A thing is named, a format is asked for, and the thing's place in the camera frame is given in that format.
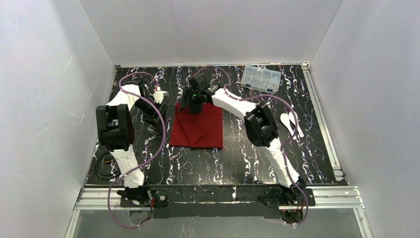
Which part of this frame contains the red cloth napkin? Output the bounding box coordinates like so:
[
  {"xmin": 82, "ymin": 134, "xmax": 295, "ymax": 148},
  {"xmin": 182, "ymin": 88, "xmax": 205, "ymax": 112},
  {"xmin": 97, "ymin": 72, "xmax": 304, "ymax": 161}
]
[{"xmin": 169, "ymin": 103, "xmax": 223, "ymax": 149}]

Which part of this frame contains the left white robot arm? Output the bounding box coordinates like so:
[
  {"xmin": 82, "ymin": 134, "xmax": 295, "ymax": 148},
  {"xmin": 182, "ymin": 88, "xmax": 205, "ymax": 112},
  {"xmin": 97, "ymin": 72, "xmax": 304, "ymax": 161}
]
[{"xmin": 95, "ymin": 82, "xmax": 168, "ymax": 206}]

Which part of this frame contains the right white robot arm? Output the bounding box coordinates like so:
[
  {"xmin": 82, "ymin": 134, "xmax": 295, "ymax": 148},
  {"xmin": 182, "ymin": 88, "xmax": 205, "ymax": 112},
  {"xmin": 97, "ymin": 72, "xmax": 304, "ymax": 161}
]
[{"xmin": 180, "ymin": 74, "xmax": 309, "ymax": 205}]

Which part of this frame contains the clear plastic compartment box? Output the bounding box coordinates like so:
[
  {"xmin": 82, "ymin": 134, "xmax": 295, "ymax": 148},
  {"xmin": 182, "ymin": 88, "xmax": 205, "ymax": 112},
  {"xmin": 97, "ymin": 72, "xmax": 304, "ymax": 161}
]
[{"xmin": 241, "ymin": 65, "xmax": 284, "ymax": 94}]

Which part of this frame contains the white plastic spoon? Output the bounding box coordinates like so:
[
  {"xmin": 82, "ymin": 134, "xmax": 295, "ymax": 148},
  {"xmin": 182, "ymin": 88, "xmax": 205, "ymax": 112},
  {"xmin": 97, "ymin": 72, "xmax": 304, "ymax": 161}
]
[{"xmin": 280, "ymin": 113, "xmax": 296, "ymax": 139}]

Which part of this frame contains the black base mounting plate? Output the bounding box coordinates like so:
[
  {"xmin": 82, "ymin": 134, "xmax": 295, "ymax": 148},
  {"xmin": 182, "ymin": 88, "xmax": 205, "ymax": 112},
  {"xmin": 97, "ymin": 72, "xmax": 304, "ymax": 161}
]
[{"xmin": 116, "ymin": 184, "xmax": 315, "ymax": 222}]

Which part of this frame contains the white plastic knife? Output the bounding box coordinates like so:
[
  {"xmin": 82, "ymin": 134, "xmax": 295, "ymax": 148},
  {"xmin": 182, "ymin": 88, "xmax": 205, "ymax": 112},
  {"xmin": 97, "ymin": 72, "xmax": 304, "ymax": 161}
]
[{"xmin": 288, "ymin": 112, "xmax": 304, "ymax": 138}]

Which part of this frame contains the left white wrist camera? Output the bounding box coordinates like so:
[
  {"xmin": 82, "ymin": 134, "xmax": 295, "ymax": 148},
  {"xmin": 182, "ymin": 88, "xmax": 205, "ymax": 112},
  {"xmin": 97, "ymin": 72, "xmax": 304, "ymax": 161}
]
[{"xmin": 153, "ymin": 90, "xmax": 169, "ymax": 104}]

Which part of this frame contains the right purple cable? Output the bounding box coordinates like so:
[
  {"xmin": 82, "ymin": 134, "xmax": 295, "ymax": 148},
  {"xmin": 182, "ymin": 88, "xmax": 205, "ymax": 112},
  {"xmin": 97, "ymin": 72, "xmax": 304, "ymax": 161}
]
[{"xmin": 195, "ymin": 65, "xmax": 310, "ymax": 227}]

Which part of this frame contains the lower black coiled cable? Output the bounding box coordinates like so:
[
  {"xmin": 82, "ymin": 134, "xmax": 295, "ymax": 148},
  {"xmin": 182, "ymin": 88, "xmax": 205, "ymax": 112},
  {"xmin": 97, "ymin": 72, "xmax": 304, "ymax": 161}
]
[{"xmin": 94, "ymin": 150, "xmax": 124, "ymax": 181}]

